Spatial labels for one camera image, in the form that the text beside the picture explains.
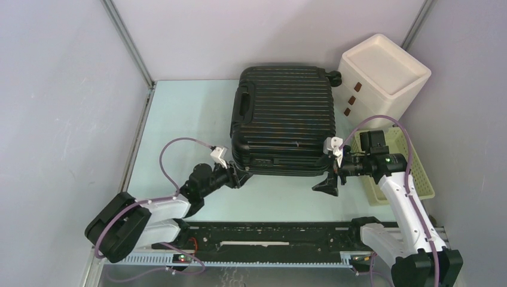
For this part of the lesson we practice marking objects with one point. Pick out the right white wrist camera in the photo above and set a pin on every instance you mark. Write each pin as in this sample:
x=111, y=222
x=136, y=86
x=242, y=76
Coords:
x=334, y=145

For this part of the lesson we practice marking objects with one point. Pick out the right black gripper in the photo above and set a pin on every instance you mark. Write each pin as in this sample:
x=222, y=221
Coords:
x=329, y=186

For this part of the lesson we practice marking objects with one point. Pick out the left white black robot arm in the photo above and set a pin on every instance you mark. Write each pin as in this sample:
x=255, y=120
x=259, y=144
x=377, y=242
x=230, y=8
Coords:
x=126, y=223

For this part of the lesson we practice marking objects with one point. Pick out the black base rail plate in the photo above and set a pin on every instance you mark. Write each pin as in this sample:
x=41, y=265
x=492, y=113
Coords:
x=272, y=242

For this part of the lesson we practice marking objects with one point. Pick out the white stacked drawer unit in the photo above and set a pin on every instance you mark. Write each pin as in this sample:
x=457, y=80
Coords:
x=378, y=78

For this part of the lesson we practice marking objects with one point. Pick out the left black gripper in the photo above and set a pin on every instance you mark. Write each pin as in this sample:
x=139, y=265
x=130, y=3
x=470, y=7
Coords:
x=235, y=178

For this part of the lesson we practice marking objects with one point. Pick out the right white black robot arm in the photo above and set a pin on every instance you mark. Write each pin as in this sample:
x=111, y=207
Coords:
x=421, y=257

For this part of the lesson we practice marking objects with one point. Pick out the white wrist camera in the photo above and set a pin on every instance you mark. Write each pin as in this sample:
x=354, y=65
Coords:
x=334, y=145
x=218, y=155

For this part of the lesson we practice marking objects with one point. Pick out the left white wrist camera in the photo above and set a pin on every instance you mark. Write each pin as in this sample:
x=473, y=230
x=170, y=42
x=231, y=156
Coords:
x=218, y=155

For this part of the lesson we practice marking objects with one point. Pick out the black ribbed hard-shell suitcase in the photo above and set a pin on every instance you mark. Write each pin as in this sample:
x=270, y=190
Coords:
x=281, y=117

